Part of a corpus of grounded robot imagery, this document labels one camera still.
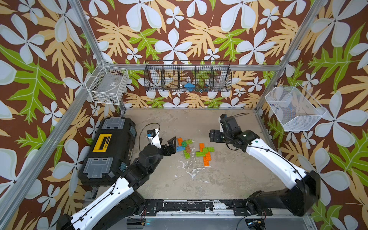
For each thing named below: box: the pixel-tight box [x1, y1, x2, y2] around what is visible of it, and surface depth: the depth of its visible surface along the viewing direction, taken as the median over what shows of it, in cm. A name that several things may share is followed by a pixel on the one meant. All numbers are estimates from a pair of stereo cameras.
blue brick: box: [175, 146, 186, 152], surface depth 97 cm
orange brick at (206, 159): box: [203, 154, 212, 167], surface depth 93 cm
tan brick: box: [185, 143, 192, 154], surface depth 98 cm
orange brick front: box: [177, 137, 184, 147], surface depth 102 cm
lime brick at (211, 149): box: [207, 146, 215, 152], surface depth 98 cm
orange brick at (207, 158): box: [203, 151, 212, 165], surface depth 93 cm
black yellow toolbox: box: [78, 116, 138, 187], surface depth 78 cm
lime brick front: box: [183, 149, 191, 160], surface depth 95 cm
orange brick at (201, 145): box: [199, 143, 205, 152], surface depth 100 cm
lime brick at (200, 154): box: [195, 151, 206, 158], surface depth 95 cm
